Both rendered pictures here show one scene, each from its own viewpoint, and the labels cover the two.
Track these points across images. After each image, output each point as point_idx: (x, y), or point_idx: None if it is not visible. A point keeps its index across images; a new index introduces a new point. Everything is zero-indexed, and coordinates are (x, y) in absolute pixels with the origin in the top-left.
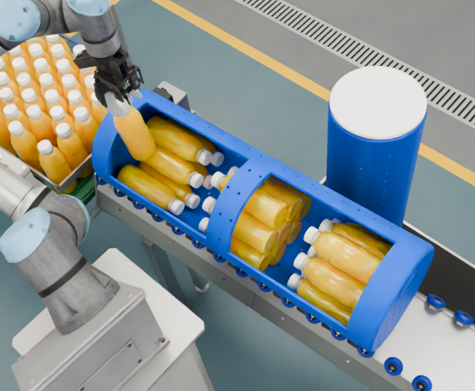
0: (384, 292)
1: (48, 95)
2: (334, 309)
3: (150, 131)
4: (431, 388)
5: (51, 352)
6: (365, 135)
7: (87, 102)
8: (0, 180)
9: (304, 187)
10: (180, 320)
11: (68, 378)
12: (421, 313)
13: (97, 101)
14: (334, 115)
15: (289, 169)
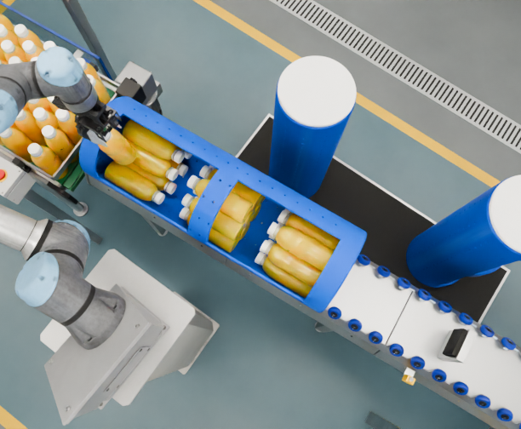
0: (333, 282)
1: None
2: (292, 283)
3: (128, 134)
4: (361, 328)
5: (78, 369)
6: (308, 123)
7: None
8: (4, 225)
9: (266, 192)
10: (175, 309)
11: (96, 392)
12: (352, 267)
13: None
14: (282, 105)
15: (252, 174)
